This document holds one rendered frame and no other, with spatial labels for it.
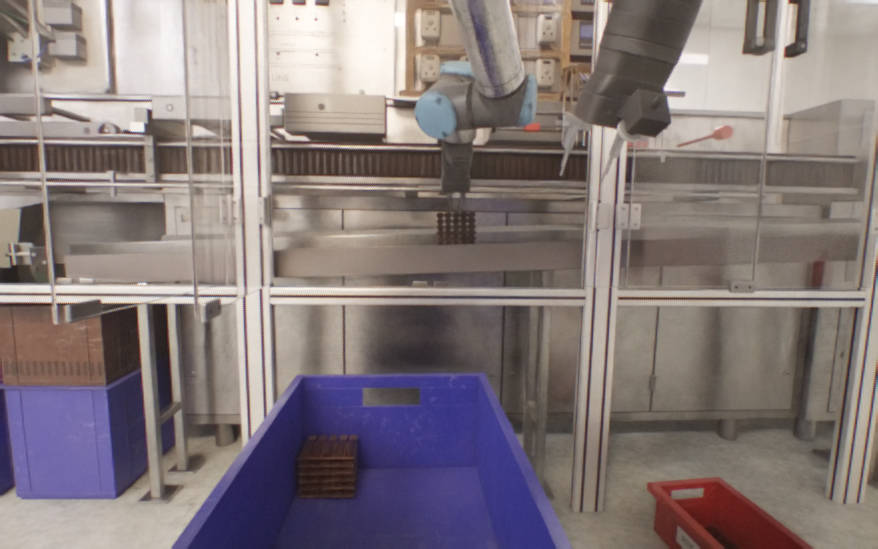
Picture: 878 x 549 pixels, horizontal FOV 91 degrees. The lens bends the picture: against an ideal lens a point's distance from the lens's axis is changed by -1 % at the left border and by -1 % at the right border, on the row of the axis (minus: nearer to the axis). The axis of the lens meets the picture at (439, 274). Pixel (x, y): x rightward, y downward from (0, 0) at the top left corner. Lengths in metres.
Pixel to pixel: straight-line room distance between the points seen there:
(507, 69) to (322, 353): 1.01
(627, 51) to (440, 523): 0.77
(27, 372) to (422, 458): 1.05
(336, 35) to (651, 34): 1.40
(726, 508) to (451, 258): 0.91
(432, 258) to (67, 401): 1.02
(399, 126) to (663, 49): 1.20
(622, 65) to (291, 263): 0.91
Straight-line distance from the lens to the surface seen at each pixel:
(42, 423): 1.59
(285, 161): 1.35
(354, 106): 1.28
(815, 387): 1.99
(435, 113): 0.91
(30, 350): 1.54
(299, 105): 1.31
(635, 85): 0.49
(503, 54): 0.80
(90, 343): 1.44
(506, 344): 1.46
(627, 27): 0.47
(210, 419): 1.66
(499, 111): 0.87
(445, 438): 1.02
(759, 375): 1.87
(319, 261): 1.16
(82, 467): 1.58
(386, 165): 1.30
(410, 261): 1.13
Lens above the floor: 0.75
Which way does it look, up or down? 7 degrees down
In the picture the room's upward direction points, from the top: 1 degrees clockwise
